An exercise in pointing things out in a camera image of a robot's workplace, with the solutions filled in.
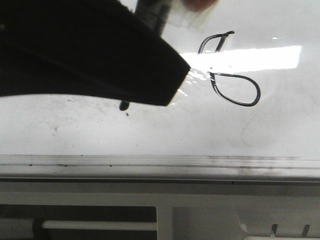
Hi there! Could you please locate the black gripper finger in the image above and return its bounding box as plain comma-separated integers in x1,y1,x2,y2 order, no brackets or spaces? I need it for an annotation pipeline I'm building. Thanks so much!
0,0,190,106

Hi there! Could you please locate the white whiteboard marker pen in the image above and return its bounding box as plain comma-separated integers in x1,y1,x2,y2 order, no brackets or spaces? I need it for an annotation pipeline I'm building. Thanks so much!
114,0,175,111

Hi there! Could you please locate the red magnet taped to marker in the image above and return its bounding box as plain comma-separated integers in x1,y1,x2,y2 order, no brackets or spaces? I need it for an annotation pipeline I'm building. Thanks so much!
172,0,220,30

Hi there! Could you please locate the white whiteboard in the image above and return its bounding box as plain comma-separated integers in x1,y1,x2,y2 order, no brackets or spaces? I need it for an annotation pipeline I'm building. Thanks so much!
0,0,320,182

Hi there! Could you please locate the white horizontal rod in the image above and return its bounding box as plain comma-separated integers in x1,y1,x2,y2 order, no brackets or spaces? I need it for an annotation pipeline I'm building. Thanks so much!
41,220,158,231

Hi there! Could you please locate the white plastic base frame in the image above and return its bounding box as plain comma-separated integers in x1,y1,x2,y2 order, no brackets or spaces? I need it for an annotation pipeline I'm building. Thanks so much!
0,181,320,240

